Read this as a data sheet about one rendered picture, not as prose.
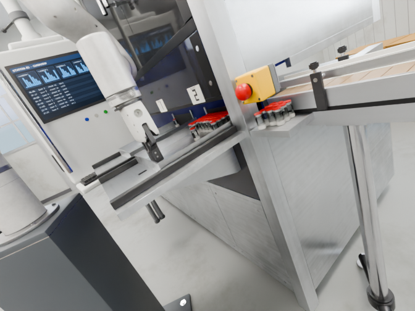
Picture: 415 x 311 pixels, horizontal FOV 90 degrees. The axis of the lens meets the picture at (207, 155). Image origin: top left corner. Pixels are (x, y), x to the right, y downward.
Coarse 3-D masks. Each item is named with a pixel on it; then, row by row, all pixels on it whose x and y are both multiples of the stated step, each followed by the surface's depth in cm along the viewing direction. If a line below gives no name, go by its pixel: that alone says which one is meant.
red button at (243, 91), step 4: (240, 84) 50; (244, 84) 49; (236, 88) 50; (240, 88) 49; (244, 88) 48; (248, 88) 49; (236, 92) 50; (240, 92) 49; (244, 92) 49; (248, 92) 49; (240, 96) 50; (244, 96) 49; (248, 96) 49; (240, 100) 51; (244, 100) 50
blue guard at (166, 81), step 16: (176, 48) 67; (192, 48) 60; (160, 64) 80; (176, 64) 71; (192, 64) 64; (144, 80) 101; (160, 80) 87; (176, 80) 77; (192, 80) 69; (144, 96) 112; (160, 96) 96; (176, 96) 83; (208, 96) 66
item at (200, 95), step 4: (188, 88) 73; (192, 88) 71; (196, 88) 69; (200, 88) 67; (188, 92) 74; (192, 92) 72; (196, 92) 70; (200, 92) 68; (192, 96) 74; (196, 96) 71; (200, 96) 70; (192, 100) 75; (200, 100) 71; (204, 100) 69
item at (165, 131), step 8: (192, 120) 95; (160, 128) 114; (168, 128) 116; (176, 128) 91; (160, 136) 88; (128, 144) 105; (136, 144) 108; (120, 152) 101; (128, 152) 83; (136, 152) 83
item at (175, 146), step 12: (180, 132) 83; (204, 132) 78; (216, 132) 62; (168, 144) 81; (180, 144) 75; (192, 144) 58; (144, 156) 76; (168, 156) 68; (180, 156) 56; (156, 168) 57
